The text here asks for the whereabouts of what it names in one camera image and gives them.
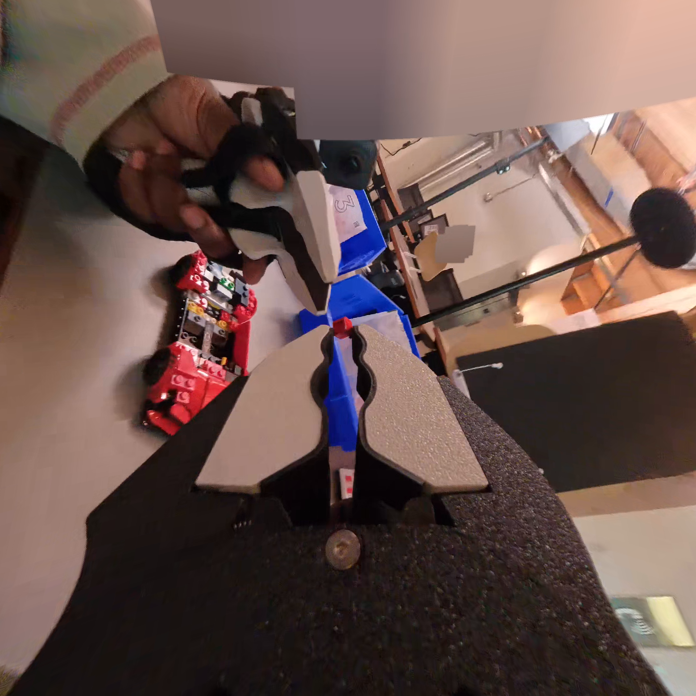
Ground person's left hand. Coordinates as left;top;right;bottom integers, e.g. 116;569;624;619
84;75;286;285

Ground green phone sign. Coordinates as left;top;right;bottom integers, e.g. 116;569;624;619
610;595;696;649

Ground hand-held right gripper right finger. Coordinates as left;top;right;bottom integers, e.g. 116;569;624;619
352;324;490;496

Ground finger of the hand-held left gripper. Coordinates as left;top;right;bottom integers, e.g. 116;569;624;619
276;209;334;317
293;170;342;285

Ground silver wall pipes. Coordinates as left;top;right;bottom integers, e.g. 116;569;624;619
419;130;501;191

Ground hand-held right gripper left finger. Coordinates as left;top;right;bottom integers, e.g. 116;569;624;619
195;324;332;496

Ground grey desk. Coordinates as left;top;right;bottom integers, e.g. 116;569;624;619
0;147;332;670

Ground black metal pole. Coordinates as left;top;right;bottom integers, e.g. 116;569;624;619
410;236;639;328
380;136;550;233

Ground beige chair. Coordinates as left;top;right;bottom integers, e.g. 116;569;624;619
414;231;453;282

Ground black furry microphone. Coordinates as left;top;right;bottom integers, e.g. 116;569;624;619
630;187;696;268

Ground red toy brick car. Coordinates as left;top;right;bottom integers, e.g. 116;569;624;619
141;250;258;436

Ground black wall panel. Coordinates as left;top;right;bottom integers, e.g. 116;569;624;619
456;311;696;494

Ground white printed paper bag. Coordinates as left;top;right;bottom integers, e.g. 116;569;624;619
329;185;366;236
375;311;414;354

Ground person's left forearm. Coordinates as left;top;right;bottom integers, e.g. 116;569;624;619
0;0;170;164

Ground blue plastic bin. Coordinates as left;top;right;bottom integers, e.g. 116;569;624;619
334;187;388;276
298;274;421;453

